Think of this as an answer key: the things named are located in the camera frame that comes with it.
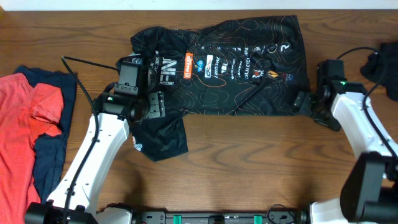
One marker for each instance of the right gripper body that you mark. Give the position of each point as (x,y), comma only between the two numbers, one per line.
(308,105)

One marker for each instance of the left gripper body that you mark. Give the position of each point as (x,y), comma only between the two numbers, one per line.
(157,106)

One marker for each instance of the black patterned sports jersey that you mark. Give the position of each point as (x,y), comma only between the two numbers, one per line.
(255,66)

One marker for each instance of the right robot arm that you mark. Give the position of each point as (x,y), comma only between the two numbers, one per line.
(369,194)

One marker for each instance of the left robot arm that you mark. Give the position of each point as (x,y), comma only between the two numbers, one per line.
(75,199)

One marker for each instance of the black garment at right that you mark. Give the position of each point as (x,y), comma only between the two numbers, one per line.
(377,62)

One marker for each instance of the navy blue shirt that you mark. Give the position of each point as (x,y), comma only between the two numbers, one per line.
(51,151)

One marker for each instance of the red shirt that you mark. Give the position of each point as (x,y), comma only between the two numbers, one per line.
(26,113)

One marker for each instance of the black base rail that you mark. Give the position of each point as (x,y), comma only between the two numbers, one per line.
(278,216)

